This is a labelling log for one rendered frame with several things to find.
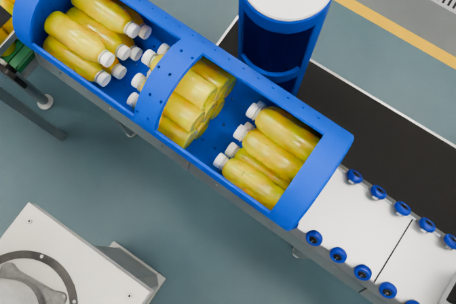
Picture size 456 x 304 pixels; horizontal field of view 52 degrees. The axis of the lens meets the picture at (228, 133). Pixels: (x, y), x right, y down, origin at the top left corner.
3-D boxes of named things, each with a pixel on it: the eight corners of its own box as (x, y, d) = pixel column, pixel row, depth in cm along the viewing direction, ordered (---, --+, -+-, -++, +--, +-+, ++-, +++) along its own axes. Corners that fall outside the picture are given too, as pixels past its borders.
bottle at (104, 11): (77, -21, 125) (131, 15, 122) (91, -16, 131) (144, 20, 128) (65, 3, 126) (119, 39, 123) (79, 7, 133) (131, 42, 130)
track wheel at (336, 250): (349, 258, 121) (351, 253, 123) (334, 248, 122) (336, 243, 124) (340, 267, 124) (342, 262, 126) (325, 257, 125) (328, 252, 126)
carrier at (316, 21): (232, 62, 226) (243, 119, 219) (231, -55, 141) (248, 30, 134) (290, 53, 227) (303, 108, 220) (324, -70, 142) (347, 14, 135)
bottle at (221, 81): (229, 77, 117) (169, 37, 120) (212, 100, 118) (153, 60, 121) (232, 81, 124) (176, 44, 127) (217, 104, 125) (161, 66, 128)
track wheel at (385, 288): (400, 294, 119) (401, 288, 120) (384, 283, 120) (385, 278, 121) (389, 302, 122) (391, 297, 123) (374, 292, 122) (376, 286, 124)
